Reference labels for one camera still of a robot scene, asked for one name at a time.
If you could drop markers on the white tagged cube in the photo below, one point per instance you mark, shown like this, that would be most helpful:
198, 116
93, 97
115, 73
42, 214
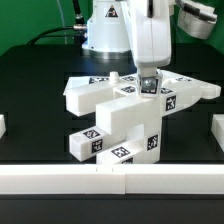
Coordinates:
149, 86

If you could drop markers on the white block edge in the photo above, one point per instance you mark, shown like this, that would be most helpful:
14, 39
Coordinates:
2, 125
218, 129

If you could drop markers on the white front rail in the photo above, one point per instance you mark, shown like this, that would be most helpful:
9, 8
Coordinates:
116, 179

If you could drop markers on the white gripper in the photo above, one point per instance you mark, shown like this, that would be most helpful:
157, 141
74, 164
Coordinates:
150, 31

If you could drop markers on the white block left edge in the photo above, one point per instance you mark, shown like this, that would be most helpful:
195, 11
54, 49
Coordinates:
2, 125

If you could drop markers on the white block right edge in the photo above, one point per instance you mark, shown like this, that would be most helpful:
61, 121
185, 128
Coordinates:
218, 129

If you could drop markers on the white chair seat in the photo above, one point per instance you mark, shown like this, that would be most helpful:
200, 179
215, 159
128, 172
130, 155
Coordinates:
144, 130

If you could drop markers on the marker sheet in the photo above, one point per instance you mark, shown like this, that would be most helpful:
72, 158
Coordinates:
82, 80

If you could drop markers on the white chair back frame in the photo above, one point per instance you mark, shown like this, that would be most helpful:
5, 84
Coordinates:
119, 96

